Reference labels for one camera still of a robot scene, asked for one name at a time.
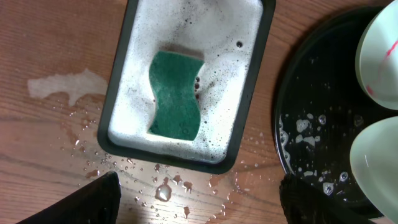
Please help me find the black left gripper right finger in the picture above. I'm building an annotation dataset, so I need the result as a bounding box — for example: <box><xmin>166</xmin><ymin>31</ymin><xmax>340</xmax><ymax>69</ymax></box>
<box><xmin>279</xmin><ymin>174</ymin><xmax>373</xmax><ymax>224</ymax></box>

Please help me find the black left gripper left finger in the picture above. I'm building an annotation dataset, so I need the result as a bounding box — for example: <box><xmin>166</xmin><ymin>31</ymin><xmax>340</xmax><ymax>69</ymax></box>
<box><xmin>18</xmin><ymin>171</ymin><xmax>121</xmax><ymax>224</ymax></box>

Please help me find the yellow plate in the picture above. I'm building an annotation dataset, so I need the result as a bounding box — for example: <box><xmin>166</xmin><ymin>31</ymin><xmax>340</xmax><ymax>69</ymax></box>
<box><xmin>349</xmin><ymin>116</ymin><xmax>397</xmax><ymax>223</ymax></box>

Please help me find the green sponge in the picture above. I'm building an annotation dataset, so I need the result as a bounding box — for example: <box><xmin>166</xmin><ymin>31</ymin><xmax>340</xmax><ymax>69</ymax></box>
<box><xmin>149</xmin><ymin>51</ymin><xmax>204</xmax><ymax>141</ymax></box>

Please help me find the round black tray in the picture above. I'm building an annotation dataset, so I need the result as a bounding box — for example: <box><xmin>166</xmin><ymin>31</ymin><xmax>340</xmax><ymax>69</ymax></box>
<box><xmin>274</xmin><ymin>6</ymin><xmax>397</xmax><ymax>219</ymax></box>

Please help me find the black rectangular soapy tray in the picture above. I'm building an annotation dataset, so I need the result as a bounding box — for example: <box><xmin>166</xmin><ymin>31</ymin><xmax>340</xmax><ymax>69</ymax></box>
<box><xmin>97</xmin><ymin>1</ymin><xmax>276</xmax><ymax>174</ymax></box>

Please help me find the far mint green plate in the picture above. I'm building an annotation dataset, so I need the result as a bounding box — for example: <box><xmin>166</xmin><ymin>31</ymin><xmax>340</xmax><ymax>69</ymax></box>
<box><xmin>355</xmin><ymin>0</ymin><xmax>397</xmax><ymax>110</ymax></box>

